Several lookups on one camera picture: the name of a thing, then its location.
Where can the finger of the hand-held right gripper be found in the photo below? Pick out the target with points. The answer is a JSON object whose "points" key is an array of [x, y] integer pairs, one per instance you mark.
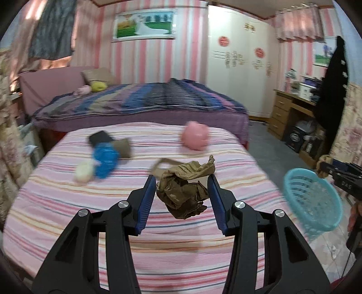
{"points": [[325, 169], [346, 164]]}

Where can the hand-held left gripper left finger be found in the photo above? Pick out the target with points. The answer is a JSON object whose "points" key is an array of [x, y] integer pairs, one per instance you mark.
{"points": [[147, 203]]}

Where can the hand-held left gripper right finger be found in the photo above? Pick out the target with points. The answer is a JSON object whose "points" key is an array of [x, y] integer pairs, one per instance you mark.
{"points": [[216, 203]]}

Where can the light blue plastic basket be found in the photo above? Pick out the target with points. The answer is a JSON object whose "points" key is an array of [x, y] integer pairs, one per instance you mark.
{"points": [[314, 203]]}

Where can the brown paper bag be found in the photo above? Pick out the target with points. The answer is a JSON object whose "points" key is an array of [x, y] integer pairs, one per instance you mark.
{"points": [[181, 192]]}

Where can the person's right hand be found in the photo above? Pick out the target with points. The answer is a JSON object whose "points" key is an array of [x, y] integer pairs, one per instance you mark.
{"points": [[355, 216]]}

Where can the small bottle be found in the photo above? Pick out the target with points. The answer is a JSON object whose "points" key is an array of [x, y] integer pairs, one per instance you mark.
{"points": [[309, 147]]}

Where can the pink striped bed sheet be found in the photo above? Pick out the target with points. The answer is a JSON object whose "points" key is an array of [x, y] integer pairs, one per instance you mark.
{"points": [[113, 203]]}

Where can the floral mattress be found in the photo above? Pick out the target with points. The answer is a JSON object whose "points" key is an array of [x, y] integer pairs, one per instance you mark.
{"points": [[349, 121]]}

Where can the black bag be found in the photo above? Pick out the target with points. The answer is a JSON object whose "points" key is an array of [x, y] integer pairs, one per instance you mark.
{"points": [[294, 136]]}

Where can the white plastic bag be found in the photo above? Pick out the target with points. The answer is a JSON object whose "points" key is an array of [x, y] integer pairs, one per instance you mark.
{"points": [[305, 126]]}

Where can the crumpled blue plastic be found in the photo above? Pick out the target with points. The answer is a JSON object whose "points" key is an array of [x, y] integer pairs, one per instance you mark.
{"points": [[105, 158]]}

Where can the cream rolled sock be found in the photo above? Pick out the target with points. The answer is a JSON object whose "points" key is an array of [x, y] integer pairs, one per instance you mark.
{"points": [[84, 172]]}

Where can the wooden desk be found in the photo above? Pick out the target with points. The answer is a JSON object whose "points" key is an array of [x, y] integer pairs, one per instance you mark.
{"points": [[282, 110]]}

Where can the black hanging coat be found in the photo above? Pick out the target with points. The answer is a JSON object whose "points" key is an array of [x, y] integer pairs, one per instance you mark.
{"points": [[331, 90]]}

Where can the black wallet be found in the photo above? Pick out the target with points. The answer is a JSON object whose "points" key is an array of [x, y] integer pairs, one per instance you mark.
{"points": [[100, 137]]}

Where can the white printer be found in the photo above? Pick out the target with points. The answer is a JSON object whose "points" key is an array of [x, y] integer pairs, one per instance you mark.
{"points": [[305, 89]]}

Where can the purple striped blanket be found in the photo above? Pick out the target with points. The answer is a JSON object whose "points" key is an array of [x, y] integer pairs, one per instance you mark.
{"points": [[141, 101]]}

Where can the yellow plush toy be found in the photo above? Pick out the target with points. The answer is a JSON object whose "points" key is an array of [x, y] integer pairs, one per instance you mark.
{"points": [[98, 86]]}

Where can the pink plush toy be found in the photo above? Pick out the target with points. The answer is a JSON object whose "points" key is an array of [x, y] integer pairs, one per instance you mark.
{"points": [[82, 91]]}

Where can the white wardrobe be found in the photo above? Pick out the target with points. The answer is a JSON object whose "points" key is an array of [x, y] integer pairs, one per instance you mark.
{"points": [[243, 65]]}

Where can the brown pillow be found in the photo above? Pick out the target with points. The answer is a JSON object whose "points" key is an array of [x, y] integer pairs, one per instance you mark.
{"points": [[97, 75]]}

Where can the floral drape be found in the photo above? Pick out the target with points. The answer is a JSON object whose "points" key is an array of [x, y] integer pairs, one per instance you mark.
{"points": [[11, 147]]}

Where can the pink curtain valance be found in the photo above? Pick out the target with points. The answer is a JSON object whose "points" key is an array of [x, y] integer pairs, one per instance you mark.
{"points": [[299, 22]]}

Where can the purple headboard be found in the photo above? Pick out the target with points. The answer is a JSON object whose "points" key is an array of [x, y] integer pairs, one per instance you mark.
{"points": [[51, 84]]}

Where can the grey hanging garment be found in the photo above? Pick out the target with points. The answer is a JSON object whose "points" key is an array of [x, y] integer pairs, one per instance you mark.
{"points": [[52, 28]]}

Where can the small wall poster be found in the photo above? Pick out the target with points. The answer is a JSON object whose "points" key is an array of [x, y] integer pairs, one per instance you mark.
{"points": [[322, 53]]}

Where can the framed wall poster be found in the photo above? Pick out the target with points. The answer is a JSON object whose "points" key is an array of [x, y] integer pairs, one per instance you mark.
{"points": [[144, 25]]}

